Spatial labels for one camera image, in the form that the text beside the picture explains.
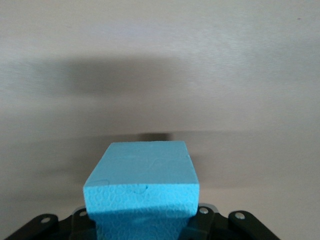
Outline blue foam cube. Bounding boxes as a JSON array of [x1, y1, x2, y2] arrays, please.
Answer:
[[83, 141, 201, 240]]

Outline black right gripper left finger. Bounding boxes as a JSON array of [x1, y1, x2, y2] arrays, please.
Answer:
[[4, 206, 98, 240]]

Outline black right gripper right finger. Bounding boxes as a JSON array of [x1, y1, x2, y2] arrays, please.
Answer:
[[178, 202, 278, 240]]

